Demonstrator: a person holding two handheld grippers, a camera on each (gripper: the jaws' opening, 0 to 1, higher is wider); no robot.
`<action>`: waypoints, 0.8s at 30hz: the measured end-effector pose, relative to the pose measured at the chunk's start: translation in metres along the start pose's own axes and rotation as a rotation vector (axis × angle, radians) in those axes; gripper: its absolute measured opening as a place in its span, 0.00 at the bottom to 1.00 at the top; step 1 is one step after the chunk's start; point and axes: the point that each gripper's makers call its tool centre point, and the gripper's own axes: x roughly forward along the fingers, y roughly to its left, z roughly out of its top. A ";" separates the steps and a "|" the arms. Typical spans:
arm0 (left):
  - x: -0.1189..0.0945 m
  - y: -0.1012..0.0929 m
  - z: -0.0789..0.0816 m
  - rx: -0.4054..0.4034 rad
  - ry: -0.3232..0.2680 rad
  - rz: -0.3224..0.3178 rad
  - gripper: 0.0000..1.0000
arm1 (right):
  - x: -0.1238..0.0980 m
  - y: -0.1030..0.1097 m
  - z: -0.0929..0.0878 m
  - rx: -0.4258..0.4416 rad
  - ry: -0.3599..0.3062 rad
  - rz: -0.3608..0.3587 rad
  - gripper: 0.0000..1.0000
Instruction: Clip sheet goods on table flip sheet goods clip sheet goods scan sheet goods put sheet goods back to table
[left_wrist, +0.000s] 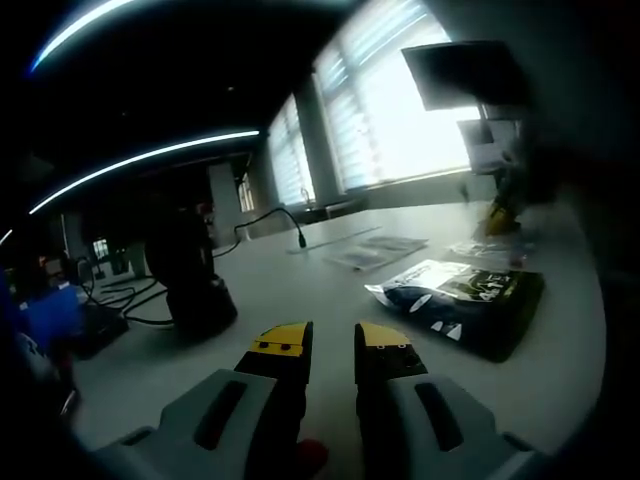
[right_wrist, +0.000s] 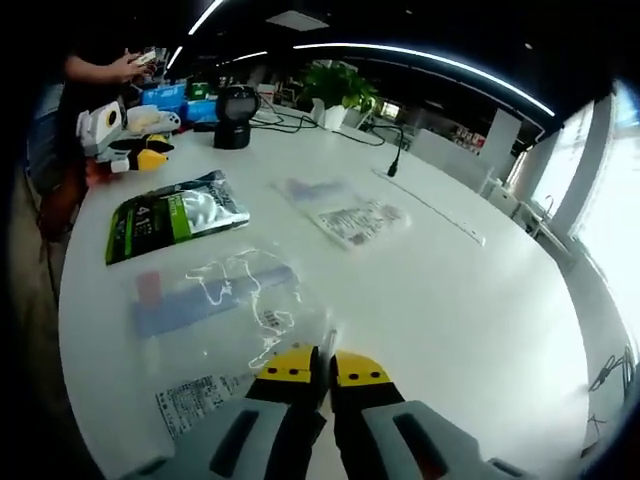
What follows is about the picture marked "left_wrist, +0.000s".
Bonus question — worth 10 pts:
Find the blue plastic bin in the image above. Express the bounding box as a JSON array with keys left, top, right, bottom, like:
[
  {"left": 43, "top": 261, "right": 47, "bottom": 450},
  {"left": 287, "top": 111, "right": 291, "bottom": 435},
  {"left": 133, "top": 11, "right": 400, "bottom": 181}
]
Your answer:
[{"left": 20, "top": 285, "right": 85, "bottom": 349}]

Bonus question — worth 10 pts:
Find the green black sheet goods packet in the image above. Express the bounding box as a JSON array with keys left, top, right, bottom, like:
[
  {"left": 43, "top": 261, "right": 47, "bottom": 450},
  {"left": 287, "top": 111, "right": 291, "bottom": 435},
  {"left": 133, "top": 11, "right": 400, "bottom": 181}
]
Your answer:
[{"left": 363, "top": 258, "right": 546, "bottom": 365}]

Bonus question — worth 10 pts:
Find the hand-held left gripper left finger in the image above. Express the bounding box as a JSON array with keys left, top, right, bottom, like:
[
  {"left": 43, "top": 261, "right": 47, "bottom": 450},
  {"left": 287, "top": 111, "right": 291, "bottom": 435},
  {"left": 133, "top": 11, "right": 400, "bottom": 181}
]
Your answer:
[{"left": 92, "top": 320, "right": 315, "bottom": 480}]

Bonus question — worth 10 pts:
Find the steel sink table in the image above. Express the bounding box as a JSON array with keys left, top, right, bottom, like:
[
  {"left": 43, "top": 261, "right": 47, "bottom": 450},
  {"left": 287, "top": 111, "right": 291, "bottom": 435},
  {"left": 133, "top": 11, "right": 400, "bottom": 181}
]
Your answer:
[{"left": 298, "top": 187, "right": 369, "bottom": 226}]

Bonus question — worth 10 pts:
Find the printed clear sheet goods packet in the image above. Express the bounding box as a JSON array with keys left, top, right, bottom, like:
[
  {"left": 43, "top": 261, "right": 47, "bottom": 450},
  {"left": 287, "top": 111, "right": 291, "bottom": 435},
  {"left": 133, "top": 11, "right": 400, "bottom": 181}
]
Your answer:
[{"left": 359, "top": 234, "right": 431, "bottom": 257}]

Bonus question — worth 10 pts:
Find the black plug cable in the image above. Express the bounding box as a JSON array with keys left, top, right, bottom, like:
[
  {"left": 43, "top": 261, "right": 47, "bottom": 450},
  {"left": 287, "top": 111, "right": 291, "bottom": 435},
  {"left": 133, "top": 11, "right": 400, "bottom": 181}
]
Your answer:
[{"left": 214, "top": 206, "right": 310, "bottom": 250}]

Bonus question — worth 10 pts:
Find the white table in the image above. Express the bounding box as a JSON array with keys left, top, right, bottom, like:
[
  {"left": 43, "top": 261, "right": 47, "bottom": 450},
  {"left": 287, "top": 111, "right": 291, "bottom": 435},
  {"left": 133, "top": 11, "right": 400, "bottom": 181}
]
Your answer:
[{"left": 69, "top": 202, "right": 609, "bottom": 466}]

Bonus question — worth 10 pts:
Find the black flat box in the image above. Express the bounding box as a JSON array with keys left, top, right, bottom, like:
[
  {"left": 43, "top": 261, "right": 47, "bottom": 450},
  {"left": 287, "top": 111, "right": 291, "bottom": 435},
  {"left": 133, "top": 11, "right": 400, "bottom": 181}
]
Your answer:
[{"left": 74, "top": 303, "right": 131, "bottom": 361}]

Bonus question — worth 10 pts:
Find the dark wall monitor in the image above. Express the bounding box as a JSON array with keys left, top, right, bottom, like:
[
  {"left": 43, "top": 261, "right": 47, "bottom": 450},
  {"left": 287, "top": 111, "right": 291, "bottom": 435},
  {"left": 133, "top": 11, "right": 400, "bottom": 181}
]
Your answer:
[{"left": 400, "top": 41, "right": 532, "bottom": 113}]

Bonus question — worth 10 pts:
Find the ceiling light strip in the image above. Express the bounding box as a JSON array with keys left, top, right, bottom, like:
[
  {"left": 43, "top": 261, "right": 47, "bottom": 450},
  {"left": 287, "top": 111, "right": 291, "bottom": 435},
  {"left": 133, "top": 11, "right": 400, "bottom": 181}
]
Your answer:
[
  {"left": 29, "top": 0, "right": 351, "bottom": 74},
  {"left": 28, "top": 129, "right": 261, "bottom": 216}
]

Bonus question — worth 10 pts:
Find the black barcode scanner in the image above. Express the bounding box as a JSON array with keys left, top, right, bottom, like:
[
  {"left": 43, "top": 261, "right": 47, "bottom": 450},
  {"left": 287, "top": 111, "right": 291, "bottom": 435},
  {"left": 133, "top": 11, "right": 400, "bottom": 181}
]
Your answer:
[{"left": 143, "top": 208, "right": 240, "bottom": 342}]

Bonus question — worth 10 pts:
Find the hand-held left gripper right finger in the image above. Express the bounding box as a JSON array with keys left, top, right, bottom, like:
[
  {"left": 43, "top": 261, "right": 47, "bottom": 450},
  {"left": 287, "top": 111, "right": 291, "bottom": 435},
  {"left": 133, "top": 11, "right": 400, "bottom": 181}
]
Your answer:
[{"left": 353, "top": 322, "right": 546, "bottom": 480}]

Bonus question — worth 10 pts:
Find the clear blue-label sheet goods packet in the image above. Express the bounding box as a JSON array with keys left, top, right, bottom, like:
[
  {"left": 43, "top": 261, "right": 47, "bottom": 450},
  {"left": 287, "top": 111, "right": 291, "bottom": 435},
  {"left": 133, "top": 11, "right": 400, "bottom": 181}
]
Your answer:
[{"left": 443, "top": 238, "right": 529, "bottom": 267}]

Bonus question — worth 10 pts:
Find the person's left hand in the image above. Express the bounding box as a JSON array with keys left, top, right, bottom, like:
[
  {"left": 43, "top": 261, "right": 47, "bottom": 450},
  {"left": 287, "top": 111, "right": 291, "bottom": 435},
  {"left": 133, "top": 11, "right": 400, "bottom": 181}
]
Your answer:
[{"left": 295, "top": 438, "right": 330, "bottom": 480}]

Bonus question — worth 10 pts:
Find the clear white sheet goods packet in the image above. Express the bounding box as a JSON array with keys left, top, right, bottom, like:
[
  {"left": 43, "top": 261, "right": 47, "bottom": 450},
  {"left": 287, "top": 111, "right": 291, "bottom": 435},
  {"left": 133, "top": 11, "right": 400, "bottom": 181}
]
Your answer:
[{"left": 323, "top": 245, "right": 399, "bottom": 272}]

